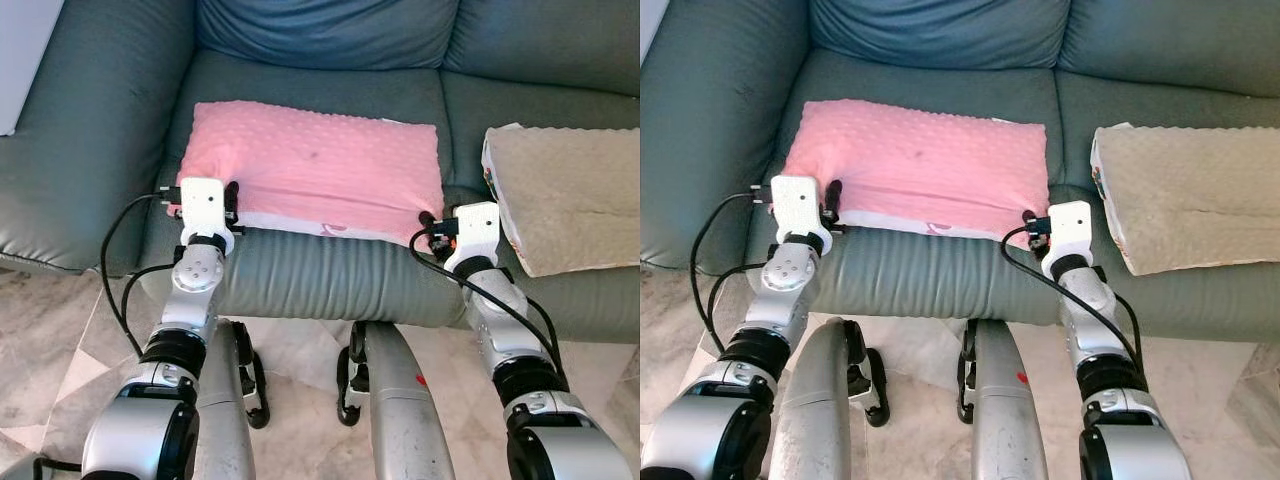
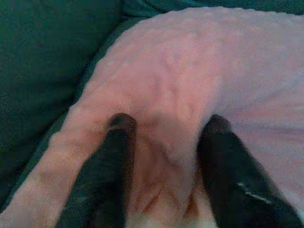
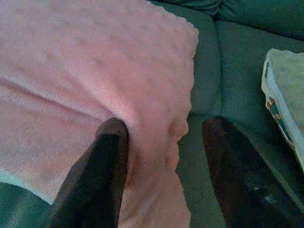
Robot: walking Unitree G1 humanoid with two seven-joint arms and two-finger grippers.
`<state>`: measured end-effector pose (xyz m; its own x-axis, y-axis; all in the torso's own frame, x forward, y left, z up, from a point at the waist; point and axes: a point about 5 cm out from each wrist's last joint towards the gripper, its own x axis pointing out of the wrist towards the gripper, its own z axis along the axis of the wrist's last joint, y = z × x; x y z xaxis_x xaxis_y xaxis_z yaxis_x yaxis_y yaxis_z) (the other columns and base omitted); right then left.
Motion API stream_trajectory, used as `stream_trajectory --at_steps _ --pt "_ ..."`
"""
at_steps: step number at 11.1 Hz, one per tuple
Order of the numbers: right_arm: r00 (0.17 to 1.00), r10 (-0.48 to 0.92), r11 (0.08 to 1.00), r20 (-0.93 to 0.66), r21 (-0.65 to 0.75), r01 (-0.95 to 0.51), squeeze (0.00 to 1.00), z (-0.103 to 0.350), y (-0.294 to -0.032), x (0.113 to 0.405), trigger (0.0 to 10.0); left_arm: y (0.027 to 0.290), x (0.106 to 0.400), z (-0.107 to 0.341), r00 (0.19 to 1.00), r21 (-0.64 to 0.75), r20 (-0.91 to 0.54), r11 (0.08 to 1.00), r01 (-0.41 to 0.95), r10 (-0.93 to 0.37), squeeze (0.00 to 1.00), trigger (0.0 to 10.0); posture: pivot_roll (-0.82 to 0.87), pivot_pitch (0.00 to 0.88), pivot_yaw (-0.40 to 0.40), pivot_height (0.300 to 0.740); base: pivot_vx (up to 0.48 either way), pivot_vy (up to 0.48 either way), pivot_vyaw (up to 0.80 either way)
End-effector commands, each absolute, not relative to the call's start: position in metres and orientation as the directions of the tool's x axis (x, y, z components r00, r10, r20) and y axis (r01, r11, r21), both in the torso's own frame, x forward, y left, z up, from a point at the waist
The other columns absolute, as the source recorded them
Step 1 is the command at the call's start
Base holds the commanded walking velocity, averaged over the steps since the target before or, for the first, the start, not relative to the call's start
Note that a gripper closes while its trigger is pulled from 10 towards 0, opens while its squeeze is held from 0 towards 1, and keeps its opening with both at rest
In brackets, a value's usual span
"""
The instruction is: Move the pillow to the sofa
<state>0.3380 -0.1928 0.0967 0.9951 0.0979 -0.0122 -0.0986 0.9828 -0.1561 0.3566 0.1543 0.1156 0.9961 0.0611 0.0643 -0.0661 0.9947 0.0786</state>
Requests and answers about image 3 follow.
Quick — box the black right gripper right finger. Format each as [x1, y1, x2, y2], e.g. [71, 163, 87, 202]
[201, 117, 294, 228]

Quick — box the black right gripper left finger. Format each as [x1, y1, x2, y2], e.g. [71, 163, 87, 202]
[47, 117, 130, 228]

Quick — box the pink textured pillow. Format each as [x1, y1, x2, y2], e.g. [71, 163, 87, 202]
[0, 0, 200, 228]

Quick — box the dark green leather sofa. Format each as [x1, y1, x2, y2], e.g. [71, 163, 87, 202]
[0, 0, 304, 228]

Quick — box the white cloth with colour print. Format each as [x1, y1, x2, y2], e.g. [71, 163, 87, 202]
[261, 48, 304, 172]

